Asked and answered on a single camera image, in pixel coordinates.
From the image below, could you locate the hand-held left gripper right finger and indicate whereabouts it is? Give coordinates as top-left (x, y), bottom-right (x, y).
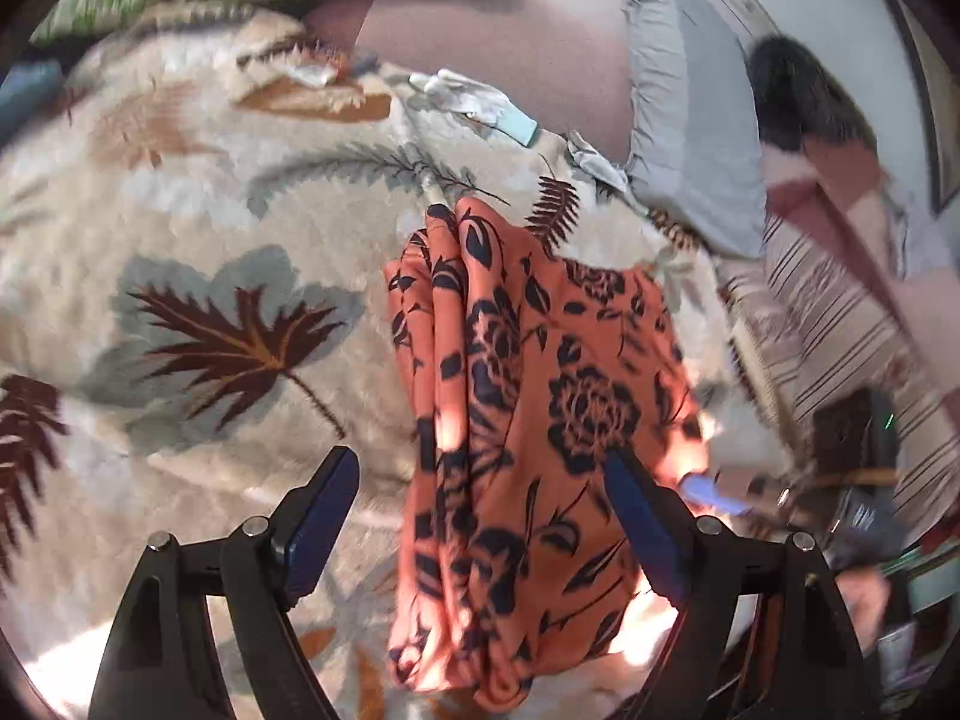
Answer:
top-left (602, 450), bottom-right (878, 720)

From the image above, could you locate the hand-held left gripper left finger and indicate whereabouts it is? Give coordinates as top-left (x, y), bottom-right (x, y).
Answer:
top-left (88, 445), bottom-right (361, 720)

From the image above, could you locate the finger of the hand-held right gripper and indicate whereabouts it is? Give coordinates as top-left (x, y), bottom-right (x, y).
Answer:
top-left (679, 469), bottom-right (818, 522)

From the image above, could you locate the orange floral garment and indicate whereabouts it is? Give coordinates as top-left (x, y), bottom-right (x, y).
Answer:
top-left (382, 197), bottom-right (710, 710)

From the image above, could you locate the beige leaf-print blanket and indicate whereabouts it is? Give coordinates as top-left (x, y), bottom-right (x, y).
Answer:
top-left (0, 0), bottom-right (796, 720)

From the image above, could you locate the pink garment with dark fur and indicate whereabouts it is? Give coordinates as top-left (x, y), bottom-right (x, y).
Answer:
top-left (746, 34), bottom-right (938, 361)

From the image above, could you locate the grey frilled pillow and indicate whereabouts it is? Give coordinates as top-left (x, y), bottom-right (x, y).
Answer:
top-left (619, 0), bottom-right (770, 260)

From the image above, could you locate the white glove with teal cuff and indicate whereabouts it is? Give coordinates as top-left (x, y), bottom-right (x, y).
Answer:
top-left (411, 69), bottom-right (539, 149)

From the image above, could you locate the mauve bed sheet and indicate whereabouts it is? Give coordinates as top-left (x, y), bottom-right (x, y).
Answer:
top-left (307, 0), bottom-right (638, 166)

